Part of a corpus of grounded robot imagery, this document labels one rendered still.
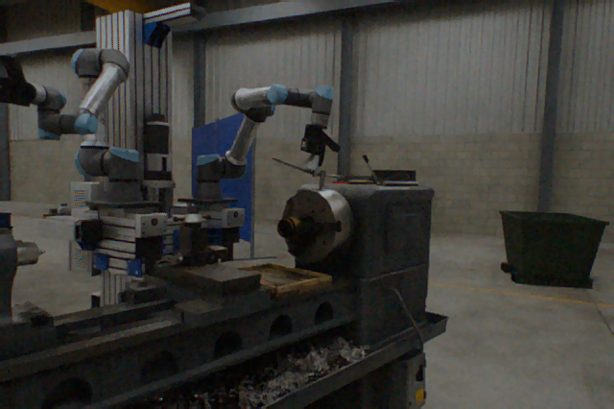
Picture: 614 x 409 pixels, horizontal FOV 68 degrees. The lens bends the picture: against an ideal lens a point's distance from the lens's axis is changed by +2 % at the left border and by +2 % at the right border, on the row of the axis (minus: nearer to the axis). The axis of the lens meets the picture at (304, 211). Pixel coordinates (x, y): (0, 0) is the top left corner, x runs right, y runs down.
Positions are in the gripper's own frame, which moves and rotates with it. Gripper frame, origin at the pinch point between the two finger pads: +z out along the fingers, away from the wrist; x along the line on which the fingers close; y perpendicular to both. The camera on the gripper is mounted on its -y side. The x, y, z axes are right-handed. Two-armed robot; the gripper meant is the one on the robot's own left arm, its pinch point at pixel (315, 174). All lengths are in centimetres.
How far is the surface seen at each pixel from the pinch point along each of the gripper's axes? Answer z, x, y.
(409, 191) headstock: 3.3, -1.2, -49.2
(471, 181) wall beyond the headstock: 64, -686, -727
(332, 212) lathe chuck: 13.2, 12.7, -4.5
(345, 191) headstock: 6.4, -1.3, -16.5
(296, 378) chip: 68, 42, 13
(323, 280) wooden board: 37.5, 25.2, 0.4
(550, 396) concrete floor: 117, 6, -175
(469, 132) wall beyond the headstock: -53, -719, -714
